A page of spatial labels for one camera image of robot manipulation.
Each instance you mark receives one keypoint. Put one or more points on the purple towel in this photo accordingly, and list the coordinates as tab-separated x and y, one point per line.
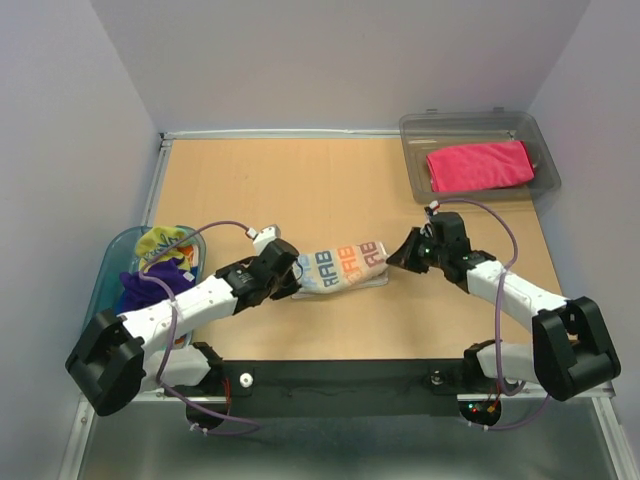
138	294

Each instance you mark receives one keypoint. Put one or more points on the teal plastic laundry bin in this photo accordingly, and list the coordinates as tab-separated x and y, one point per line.
120	257

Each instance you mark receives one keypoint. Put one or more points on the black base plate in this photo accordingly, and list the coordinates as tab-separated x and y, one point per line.
257	389

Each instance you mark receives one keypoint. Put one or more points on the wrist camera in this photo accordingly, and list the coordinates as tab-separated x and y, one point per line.
431	210
261	238

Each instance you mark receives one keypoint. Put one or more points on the aluminium front rail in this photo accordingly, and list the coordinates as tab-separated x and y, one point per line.
190	365

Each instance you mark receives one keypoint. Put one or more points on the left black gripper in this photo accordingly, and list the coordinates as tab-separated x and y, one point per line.
290	286

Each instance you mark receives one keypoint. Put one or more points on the clear grey plastic bin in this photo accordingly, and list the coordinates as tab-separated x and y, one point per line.
422	134

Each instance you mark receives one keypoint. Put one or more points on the patterned light blue towel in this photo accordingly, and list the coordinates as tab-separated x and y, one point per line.
342	269

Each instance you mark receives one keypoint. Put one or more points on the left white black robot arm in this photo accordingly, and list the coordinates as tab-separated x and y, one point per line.
160	330

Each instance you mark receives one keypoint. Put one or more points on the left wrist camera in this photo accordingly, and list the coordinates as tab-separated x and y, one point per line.
261	238

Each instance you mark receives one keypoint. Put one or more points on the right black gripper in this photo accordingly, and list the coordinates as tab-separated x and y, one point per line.
404	256

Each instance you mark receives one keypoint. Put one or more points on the pink towel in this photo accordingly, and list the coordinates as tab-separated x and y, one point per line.
477	167

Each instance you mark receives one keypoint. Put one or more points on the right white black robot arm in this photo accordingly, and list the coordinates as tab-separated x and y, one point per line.
570	350

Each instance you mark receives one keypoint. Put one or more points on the yellow patterned towel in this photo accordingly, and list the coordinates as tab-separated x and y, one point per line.
159	238

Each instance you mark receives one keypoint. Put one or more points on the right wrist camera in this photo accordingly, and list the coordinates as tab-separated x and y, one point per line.
431	210

